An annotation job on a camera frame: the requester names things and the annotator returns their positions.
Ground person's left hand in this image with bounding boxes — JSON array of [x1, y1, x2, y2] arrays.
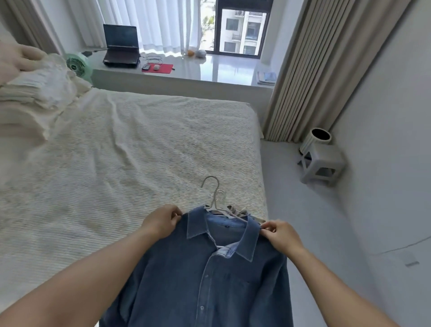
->
[[140, 203, 184, 241]]

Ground person's right hand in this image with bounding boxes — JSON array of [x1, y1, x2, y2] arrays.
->
[[259, 219, 306, 259]]

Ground white plastic hanger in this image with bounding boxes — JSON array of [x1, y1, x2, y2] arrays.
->
[[205, 190, 265, 225]]

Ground pale pink hanger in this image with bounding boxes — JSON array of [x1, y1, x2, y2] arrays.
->
[[200, 175, 221, 210]]

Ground blue denim shirt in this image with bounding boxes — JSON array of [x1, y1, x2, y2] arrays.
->
[[99, 205, 294, 327]]

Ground person's left forearm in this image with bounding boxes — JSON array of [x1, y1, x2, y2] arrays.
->
[[0, 225, 159, 327]]

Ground person's right forearm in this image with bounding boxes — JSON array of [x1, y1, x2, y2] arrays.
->
[[285, 247, 401, 327]]

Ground bed with white bedspread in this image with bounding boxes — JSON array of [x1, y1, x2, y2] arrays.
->
[[0, 87, 269, 314]]

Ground white plastic stool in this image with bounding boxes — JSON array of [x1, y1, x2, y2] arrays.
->
[[297, 144, 347, 186]]

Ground white bay window ledge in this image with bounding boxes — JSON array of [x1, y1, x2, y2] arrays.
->
[[79, 49, 275, 119]]

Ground light blue booklets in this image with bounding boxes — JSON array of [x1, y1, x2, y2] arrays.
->
[[256, 70, 278, 86]]

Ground stack of white bedding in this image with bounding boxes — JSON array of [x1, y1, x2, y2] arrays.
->
[[0, 53, 93, 141]]

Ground beige curtain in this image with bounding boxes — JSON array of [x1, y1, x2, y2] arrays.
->
[[0, 0, 63, 55], [262, 0, 415, 144]]

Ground small green fan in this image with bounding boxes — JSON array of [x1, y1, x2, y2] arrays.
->
[[63, 52, 92, 82]]

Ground black laptop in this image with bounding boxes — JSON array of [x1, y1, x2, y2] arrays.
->
[[102, 23, 141, 66]]

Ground white sheer curtain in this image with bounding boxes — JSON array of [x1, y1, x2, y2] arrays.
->
[[66, 0, 202, 57]]

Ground dark framed window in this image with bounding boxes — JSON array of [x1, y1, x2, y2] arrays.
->
[[200, 0, 274, 60]]

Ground beige plush toy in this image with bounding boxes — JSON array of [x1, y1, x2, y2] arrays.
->
[[0, 41, 48, 85]]

